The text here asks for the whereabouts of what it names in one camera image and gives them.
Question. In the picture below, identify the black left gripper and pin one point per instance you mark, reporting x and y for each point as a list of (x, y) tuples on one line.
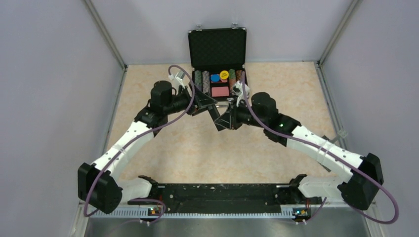
[(198, 102)]

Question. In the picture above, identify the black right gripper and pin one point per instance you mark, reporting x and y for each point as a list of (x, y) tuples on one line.
[(231, 121)]

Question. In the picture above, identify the black remote control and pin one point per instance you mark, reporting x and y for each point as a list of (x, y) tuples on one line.
[(214, 114)]

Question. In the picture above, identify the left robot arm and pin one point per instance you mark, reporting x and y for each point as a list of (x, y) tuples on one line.
[(97, 182)]

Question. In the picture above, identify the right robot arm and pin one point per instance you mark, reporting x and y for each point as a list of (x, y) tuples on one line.
[(356, 175)]

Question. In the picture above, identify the red playing card deck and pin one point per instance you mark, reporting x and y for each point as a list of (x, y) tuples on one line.
[(220, 91)]

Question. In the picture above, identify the blue dealer button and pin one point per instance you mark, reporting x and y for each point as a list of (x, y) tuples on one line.
[(215, 78)]

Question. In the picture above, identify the purple green chip stack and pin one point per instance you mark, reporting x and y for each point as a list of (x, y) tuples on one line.
[(198, 80)]

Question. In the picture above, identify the yellow big blind button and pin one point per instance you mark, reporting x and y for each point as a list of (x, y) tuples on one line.
[(224, 75)]

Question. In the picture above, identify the green red chip stack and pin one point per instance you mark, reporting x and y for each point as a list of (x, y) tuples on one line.
[(232, 80)]

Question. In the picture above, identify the orange black chip stack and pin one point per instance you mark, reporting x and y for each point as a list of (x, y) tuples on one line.
[(241, 79)]

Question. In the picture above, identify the black poker chip case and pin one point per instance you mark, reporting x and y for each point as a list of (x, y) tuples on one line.
[(216, 50)]

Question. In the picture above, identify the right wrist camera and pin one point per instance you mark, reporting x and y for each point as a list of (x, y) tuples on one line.
[(240, 90)]

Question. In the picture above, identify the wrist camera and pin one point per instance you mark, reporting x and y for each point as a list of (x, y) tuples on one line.
[(240, 90), (177, 80)]

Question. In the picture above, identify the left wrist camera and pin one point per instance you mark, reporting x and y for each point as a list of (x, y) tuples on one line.
[(177, 80)]

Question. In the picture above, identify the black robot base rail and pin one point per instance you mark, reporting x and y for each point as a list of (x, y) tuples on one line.
[(226, 201)]

